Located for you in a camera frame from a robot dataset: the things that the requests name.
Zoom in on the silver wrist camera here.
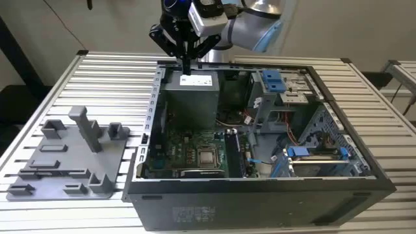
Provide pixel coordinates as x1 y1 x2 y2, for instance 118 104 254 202
186 0 229 38

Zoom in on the blue disk carrier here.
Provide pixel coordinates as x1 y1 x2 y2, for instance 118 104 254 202
281 145 354 178
260 70 284 93

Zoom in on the black box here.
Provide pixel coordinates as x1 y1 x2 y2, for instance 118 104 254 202
361 71 393 91

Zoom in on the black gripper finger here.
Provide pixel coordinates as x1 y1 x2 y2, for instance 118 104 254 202
185 35 222 75
149 23 186 75

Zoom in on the silver CPU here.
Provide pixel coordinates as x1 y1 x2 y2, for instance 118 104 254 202
198 151 216 164

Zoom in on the black PC case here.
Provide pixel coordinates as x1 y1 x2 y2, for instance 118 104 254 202
121 59 397 232

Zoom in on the grey power supply unit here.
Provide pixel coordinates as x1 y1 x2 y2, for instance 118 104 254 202
160 70 220 131

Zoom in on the black graphics card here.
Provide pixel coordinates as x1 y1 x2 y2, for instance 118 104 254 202
174 168 228 179

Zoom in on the grey parts rack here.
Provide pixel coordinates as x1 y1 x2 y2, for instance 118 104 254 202
5 106 130 202

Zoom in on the black wire blue plug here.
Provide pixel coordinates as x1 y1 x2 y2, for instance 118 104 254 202
246 157 277 166

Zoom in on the green motherboard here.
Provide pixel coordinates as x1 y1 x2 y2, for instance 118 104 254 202
144 130 260 178

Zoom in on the CPU socket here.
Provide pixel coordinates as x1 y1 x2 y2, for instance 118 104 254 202
193 145 221 169

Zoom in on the aluminium frame side table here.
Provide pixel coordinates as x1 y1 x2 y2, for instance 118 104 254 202
380 59 416 98

